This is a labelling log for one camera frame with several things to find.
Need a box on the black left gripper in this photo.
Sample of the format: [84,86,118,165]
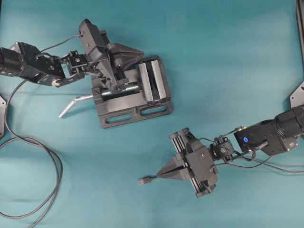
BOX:
[91,30,144,92]

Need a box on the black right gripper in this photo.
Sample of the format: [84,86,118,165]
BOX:
[156,128,217,198]

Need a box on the black USB cable with plug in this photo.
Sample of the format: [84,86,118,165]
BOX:
[137,175,160,186]

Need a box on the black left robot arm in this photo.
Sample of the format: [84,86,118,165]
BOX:
[0,30,144,91]

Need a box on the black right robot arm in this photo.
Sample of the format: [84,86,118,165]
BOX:
[156,105,304,197]

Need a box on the black bench vise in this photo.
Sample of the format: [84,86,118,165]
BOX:
[91,56,173,128]

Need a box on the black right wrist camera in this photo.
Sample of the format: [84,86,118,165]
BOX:
[186,139,218,193]

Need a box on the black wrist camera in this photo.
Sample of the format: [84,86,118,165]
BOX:
[186,139,218,193]
[79,19,106,61]

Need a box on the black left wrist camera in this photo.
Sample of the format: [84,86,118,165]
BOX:
[79,19,106,61]

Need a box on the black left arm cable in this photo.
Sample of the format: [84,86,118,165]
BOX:
[39,34,84,53]

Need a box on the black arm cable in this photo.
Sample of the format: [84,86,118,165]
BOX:
[199,137,304,174]
[39,34,84,53]

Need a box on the silver vise screw handle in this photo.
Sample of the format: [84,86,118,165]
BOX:
[58,86,141,119]

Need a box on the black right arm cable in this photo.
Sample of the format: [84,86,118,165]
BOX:
[199,137,304,174]

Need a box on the black female USB connector cable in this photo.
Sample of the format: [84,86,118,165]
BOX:
[0,79,64,219]

